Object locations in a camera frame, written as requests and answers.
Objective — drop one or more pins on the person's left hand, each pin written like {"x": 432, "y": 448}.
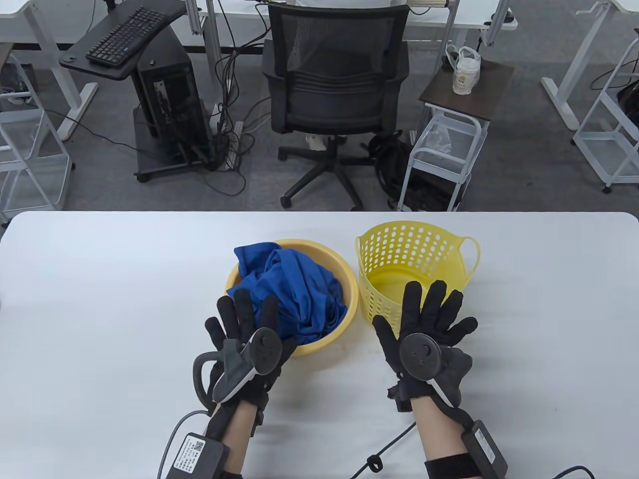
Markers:
{"x": 234, "y": 319}

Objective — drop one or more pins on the person's right hand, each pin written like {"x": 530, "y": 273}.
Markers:
{"x": 434, "y": 314}

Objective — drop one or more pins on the person's right forearm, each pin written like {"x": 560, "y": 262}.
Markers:
{"x": 439, "y": 429}

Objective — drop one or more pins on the person's left forearm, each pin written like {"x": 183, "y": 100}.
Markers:
{"x": 242, "y": 439}

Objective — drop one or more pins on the grey hand controller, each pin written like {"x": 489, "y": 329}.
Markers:
{"x": 267, "y": 349}
{"x": 419, "y": 354}

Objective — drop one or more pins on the yellow perforated plastic basket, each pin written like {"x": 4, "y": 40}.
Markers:
{"x": 414, "y": 239}

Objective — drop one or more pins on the yellow plastic basin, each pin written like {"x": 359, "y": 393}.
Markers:
{"x": 344, "y": 294}

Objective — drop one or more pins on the black wrist box with label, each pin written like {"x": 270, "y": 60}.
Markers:
{"x": 197, "y": 456}

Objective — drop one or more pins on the black backpack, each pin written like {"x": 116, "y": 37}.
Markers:
{"x": 392, "y": 164}

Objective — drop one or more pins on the white power strip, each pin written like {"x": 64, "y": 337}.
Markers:
{"x": 234, "y": 149}

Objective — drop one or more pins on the clear plastic bag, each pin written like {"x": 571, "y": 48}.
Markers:
{"x": 439, "y": 137}

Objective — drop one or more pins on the black computer tower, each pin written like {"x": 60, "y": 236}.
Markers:
{"x": 169, "y": 100}

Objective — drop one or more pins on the white cart with brown top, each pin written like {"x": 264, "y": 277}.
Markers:
{"x": 491, "y": 85}

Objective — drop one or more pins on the black mesh office chair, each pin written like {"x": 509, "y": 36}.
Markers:
{"x": 339, "y": 95}

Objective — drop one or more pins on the plastic bag with cup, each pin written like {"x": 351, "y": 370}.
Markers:
{"x": 464, "y": 75}

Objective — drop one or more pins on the white desk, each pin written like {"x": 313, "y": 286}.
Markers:
{"x": 561, "y": 102}
{"x": 30, "y": 20}
{"x": 449, "y": 17}

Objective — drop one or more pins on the black bag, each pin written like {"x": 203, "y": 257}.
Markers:
{"x": 630, "y": 105}

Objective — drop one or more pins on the black rolling computer cart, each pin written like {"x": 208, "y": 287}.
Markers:
{"x": 75, "y": 64}

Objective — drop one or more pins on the black keyboard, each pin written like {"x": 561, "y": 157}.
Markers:
{"x": 125, "y": 35}

